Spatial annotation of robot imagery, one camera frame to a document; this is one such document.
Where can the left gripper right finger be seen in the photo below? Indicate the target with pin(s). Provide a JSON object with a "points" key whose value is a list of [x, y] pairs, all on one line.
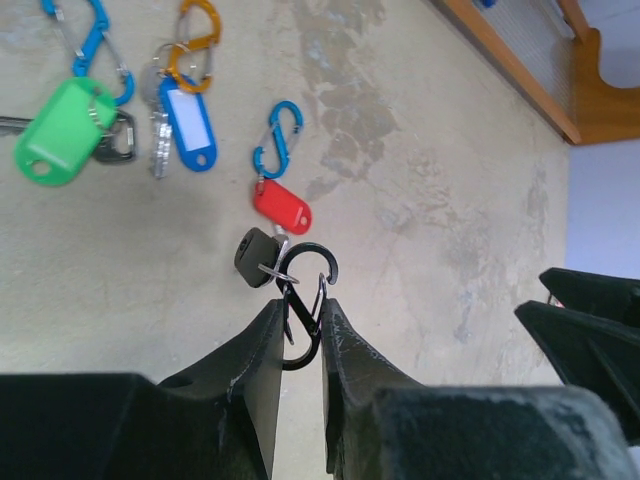
{"points": [[382, 424]]}

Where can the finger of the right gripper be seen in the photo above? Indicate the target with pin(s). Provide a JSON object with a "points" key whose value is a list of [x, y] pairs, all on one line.
{"points": [[603, 296], [590, 352]]}

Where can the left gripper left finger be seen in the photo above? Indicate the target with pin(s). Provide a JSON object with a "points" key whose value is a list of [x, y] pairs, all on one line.
{"points": [[215, 419]]}

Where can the silver key black tag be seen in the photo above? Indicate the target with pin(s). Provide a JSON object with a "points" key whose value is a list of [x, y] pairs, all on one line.
{"points": [[282, 255]]}

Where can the silver key red tag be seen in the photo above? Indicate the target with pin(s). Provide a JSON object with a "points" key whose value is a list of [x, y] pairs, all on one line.
{"points": [[281, 232]]}

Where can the blue S carabiner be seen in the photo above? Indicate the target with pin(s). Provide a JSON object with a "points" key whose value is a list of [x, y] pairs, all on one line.
{"points": [[283, 145]]}

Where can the green key tag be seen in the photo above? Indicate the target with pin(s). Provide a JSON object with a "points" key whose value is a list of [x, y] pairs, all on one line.
{"points": [[58, 142]]}

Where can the teal S carabiner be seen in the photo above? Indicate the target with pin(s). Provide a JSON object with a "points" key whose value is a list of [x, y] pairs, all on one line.
{"points": [[85, 52]]}

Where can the orange S carabiner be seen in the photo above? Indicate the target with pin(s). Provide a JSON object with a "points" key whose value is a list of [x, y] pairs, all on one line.
{"points": [[185, 44]]}

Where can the wooden shelf rack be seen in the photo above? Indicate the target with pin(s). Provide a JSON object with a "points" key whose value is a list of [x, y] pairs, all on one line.
{"points": [[551, 54]]}

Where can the silver key blue tag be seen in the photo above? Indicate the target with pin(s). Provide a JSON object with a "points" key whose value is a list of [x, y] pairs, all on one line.
{"points": [[151, 80]]}

